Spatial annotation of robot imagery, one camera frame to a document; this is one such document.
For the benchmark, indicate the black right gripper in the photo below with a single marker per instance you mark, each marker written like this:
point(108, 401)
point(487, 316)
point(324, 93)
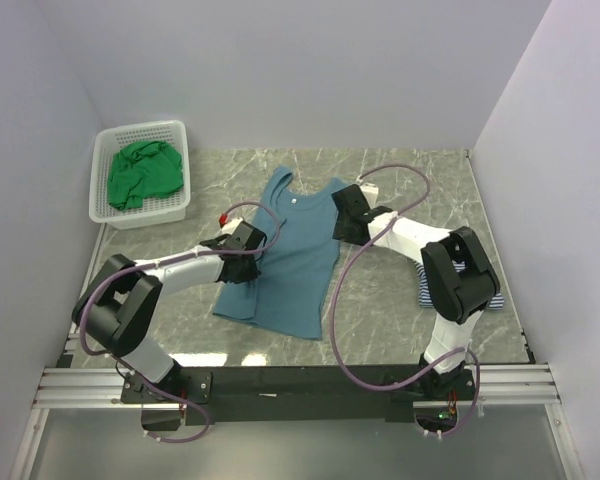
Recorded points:
point(341, 232)

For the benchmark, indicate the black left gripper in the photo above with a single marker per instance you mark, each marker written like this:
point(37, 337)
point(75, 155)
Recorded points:
point(249, 274)

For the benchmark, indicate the teal tank top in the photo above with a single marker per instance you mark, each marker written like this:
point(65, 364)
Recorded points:
point(295, 273)

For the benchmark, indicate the green tank top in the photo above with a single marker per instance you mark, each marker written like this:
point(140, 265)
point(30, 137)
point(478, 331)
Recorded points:
point(142, 170)

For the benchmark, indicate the blue white striped tank top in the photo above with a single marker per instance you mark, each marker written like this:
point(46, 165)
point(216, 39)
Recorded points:
point(457, 289)

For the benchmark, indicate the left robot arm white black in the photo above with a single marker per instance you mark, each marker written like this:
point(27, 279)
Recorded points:
point(118, 306)

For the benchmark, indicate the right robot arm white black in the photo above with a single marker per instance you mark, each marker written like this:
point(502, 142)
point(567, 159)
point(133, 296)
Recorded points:
point(449, 344)

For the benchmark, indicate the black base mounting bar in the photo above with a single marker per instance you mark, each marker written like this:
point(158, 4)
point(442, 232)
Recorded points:
point(286, 393)

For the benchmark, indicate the white plastic laundry basket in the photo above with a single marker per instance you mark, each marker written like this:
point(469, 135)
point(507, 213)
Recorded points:
point(153, 210)

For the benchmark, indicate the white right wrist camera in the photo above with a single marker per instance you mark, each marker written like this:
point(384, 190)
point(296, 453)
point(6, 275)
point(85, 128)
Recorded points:
point(370, 191)

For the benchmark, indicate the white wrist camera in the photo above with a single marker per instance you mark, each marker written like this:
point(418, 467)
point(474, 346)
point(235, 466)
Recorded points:
point(370, 191)
point(228, 224)

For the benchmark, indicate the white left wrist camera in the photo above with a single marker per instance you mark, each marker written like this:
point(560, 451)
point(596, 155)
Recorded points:
point(228, 224)

